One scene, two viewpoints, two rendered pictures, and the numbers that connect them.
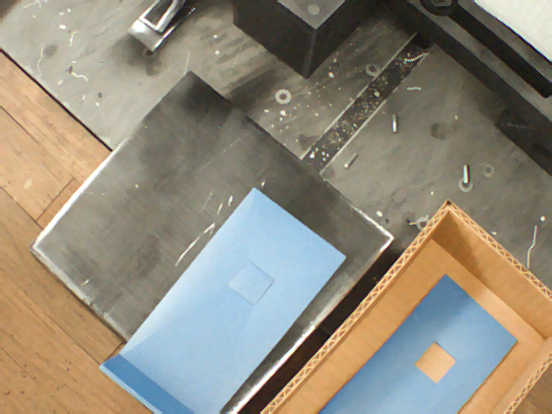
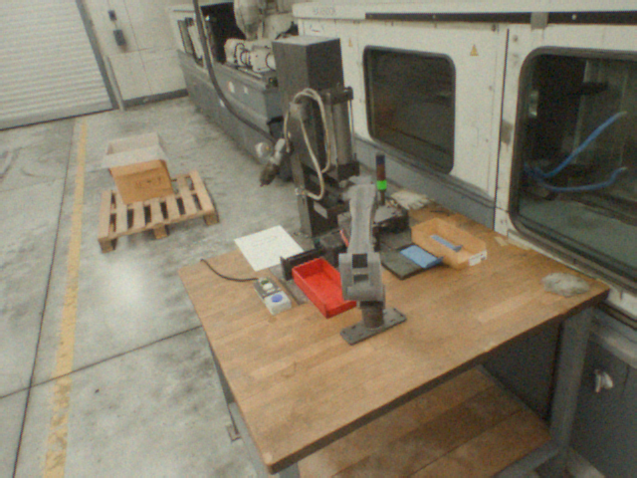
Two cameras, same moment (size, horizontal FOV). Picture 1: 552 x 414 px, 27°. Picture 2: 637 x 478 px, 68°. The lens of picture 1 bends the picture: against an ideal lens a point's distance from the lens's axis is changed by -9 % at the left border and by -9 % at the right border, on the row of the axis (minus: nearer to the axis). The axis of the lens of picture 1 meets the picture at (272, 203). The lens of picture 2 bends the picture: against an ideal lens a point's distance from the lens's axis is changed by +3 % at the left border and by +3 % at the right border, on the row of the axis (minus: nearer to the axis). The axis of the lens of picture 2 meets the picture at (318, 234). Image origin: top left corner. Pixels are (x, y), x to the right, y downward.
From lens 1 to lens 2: 1.41 m
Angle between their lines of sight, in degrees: 53
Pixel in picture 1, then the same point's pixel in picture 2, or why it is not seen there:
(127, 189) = (394, 264)
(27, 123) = not seen: hidden behind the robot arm
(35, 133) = not seen: hidden behind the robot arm
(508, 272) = (425, 225)
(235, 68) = not seen: hidden behind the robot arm
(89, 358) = (424, 277)
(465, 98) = (389, 236)
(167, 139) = (387, 259)
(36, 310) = (412, 282)
